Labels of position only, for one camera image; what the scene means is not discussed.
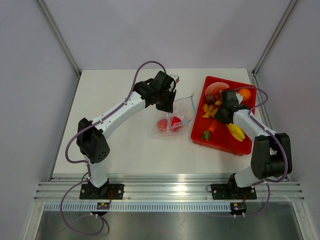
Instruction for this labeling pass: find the clear zip top bag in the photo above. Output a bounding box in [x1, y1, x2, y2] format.
[151, 93, 196, 138]

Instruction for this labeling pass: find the wrinkled red apple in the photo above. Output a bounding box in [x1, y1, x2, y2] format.
[157, 118, 168, 133]

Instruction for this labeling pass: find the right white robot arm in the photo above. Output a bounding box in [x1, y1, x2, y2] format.
[211, 90, 292, 200]

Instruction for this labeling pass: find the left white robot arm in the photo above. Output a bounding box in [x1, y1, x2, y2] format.
[76, 71, 179, 200]

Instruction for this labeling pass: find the yellow grape cluster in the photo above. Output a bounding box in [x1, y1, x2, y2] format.
[202, 103, 218, 119]

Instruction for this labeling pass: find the orange fruit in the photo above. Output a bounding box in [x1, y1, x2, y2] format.
[237, 88, 252, 102]

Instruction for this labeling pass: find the dark purple plum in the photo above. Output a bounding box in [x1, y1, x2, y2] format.
[204, 94, 216, 106]

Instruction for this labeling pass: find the red plastic bin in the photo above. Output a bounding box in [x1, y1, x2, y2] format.
[190, 76, 252, 156]

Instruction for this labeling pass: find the watermelon slice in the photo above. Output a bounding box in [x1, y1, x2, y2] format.
[204, 82, 230, 95]

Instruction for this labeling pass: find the yellow banana bunch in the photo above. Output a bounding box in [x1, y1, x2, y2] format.
[226, 123, 246, 142]

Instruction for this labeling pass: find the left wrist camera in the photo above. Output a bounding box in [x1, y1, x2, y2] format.
[170, 74, 180, 84]

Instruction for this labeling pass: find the right black mount plate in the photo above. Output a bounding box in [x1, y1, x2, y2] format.
[207, 183, 257, 200]

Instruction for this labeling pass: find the black mount plate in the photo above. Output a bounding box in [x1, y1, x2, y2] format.
[79, 182, 125, 200]
[207, 183, 257, 200]

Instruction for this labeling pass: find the right aluminium frame post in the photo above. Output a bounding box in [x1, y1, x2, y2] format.
[252, 0, 300, 77]

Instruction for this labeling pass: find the left black mount plate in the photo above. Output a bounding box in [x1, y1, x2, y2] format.
[79, 182, 125, 200]

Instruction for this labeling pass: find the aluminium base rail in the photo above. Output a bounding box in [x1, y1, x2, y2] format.
[33, 173, 305, 202]

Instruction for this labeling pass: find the white slotted cable duct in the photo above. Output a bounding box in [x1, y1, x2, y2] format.
[44, 202, 231, 213]

